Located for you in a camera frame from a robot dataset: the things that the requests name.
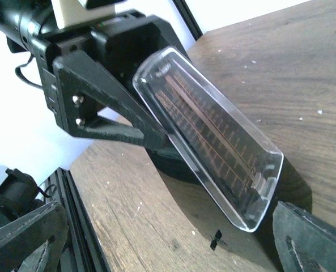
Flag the clear metronome cover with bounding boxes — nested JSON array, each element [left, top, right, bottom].
[[132, 46, 284, 233]]

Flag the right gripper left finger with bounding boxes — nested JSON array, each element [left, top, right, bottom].
[[0, 202, 69, 271]]

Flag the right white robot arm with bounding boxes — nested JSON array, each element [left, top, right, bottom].
[[0, 168, 336, 271]]

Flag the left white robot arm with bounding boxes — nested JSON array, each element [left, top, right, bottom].
[[0, 1, 183, 151]]

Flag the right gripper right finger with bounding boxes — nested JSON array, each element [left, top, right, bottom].
[[273, 201, 336, 271]]

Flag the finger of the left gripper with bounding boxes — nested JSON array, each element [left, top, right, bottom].
[[53, 50, 168, 149]]

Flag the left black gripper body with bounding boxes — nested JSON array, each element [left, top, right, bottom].
[[29, 11, 185, 130]]

